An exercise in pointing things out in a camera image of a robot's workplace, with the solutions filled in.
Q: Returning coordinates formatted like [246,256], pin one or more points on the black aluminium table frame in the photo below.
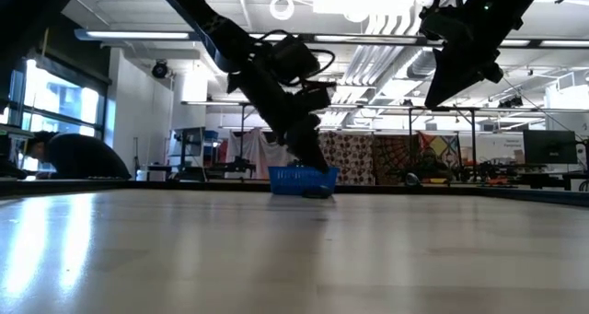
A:
[92,185]

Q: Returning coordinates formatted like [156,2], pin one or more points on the black monitor on stand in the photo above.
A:
[188,143]

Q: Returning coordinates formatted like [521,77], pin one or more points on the large window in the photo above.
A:
[60,116]

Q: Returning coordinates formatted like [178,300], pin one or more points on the black ceiling spotlight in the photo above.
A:
[159,69]

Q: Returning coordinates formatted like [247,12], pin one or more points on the person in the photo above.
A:
[78,157]

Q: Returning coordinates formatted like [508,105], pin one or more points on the dark patterned cloth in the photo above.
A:
[396,155]

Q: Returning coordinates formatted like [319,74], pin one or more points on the small black clip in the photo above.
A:
[317,193]

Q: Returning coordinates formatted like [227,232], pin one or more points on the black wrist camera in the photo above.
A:
[294,58]

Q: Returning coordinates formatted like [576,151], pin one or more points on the brown patterned cloth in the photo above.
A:
[349,157]

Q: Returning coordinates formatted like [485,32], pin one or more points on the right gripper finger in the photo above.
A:
[453,81]

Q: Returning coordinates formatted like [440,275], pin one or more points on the black station frame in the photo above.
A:
[473,125]
[242,130]

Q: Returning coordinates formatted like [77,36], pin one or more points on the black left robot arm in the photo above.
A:
[216,28]

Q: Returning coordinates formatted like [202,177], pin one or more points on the white cloth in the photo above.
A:
[257,153]

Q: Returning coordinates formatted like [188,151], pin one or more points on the colourful diamond cloth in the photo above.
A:
[439,148]

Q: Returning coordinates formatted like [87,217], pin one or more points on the blue plastic basket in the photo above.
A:
[299,180]

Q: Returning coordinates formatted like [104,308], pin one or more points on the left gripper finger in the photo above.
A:
[308,150]

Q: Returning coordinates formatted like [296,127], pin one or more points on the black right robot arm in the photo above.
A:
[515,1]

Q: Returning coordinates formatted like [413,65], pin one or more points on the ceiling strip lamp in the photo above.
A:
[133,34]

